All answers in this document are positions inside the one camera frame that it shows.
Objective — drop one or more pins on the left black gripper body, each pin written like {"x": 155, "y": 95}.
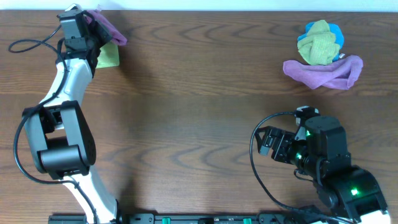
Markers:
{"x": 101, "y": 34}

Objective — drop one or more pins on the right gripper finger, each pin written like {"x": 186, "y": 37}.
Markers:
{"x": 267, "y": 132}
{"x": 264, "y": 145}

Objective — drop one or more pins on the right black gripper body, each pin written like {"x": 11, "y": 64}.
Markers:
{"x": 287, "y": 150}

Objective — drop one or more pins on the purple microfiber cloth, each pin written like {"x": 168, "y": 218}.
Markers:
{"x": 117, "y": 37}

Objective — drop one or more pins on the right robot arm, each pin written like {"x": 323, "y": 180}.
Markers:
{"x": 319, "y": 150}

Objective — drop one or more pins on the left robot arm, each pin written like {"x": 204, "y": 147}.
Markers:
{"x": 59, "y": 137}

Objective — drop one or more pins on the folded green cloth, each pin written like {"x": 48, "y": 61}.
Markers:
{"x": 109, "y": 56}

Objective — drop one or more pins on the olive green crumpled cloth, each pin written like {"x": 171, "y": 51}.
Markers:
{"x": 318, "y": 45}

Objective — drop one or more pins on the blue cloth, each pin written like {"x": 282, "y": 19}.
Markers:
{"x": 337, "y": 32}

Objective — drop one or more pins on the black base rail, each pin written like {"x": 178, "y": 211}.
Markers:
{"x": 262, "y": 218}

